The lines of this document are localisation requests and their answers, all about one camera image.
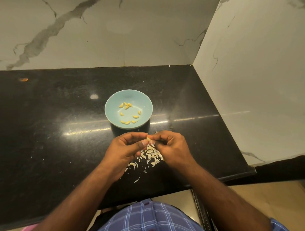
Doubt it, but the person's left hand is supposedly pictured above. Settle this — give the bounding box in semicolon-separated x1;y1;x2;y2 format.
99;132;149;182

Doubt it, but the person's right hand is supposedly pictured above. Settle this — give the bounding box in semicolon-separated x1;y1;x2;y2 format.
147;130;196;173

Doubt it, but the pile of garlic skins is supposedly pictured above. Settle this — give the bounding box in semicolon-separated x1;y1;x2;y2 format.
125;142;165;184

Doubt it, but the light blue bowl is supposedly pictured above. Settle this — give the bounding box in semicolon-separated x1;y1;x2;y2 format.
104;89;153;129

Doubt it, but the cluster of peeled garlic cloves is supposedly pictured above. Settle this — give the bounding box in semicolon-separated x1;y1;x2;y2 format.
118;102;143;125

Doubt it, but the person's right forearm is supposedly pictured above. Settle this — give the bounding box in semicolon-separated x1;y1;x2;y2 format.
181;161;272;231

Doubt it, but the person's left forearm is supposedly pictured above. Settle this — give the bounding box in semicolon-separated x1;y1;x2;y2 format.
36;169;120;231

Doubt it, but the black cabinet trim strip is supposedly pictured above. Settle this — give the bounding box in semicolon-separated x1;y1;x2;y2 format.
192;189;214;231

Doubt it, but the blue plaid shirt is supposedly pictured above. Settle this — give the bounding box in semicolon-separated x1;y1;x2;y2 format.
98;199;289;231

